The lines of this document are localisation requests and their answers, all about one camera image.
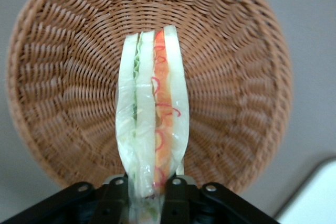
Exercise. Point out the triangle sandwich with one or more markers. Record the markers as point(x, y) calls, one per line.
point(144, 103)

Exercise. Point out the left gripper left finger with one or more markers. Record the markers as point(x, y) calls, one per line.
point(115, 203)

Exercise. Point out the brown round wicker basket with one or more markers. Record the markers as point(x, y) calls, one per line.
point(65, 77)

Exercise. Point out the cream rectangular tray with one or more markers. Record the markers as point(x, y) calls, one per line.
point(312, 197)

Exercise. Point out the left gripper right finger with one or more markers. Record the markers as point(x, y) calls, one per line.
point(181, 203)

